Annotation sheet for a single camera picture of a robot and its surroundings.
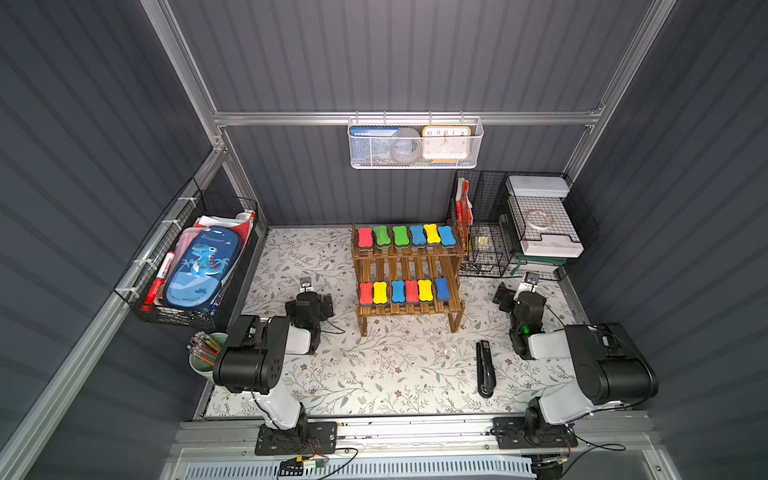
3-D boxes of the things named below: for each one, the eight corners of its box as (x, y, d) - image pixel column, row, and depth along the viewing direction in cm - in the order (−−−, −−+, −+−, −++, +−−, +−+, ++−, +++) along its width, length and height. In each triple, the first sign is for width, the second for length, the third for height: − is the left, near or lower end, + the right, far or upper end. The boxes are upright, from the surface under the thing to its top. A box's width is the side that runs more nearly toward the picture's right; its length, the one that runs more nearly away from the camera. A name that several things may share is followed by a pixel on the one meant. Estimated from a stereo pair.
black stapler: (478, 396, 82) (483, 391, 78) (474, 346, 91) (477, 339, 87) (493, 398, 81) (498, 393, 78) (487, 347, 91) (491, 340, 87)
